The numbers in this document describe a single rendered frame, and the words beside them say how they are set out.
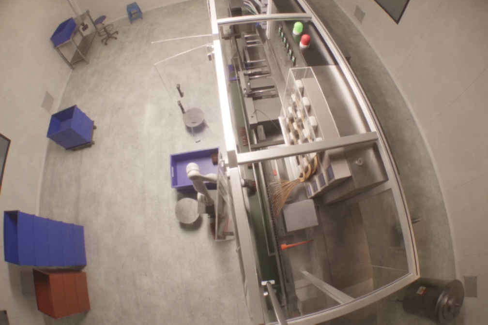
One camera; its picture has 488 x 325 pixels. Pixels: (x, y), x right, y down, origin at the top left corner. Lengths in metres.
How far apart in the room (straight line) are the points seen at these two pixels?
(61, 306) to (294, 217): 3.03
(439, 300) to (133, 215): 3.86
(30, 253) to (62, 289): 0.70
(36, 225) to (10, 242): 0.51
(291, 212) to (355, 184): 0.58
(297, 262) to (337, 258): 0.41
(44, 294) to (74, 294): 0.49
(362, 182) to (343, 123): 0.33
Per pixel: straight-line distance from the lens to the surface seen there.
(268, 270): 1.94
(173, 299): 2.94
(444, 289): 2.88
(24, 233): 2.89
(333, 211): 1.58
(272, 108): 1.89
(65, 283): 3.36
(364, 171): 1.11
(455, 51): 3.74
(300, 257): 1.86
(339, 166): 1.06
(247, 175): 2.02
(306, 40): 1.44
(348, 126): 1.17
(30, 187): 4.59
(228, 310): 2.83
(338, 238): 1.58
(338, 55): 1.42
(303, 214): 1.48
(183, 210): 2.52
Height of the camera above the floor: 2.63
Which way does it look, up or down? 65 degrees down
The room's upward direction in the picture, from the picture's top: 4 degrees counter-clockwise
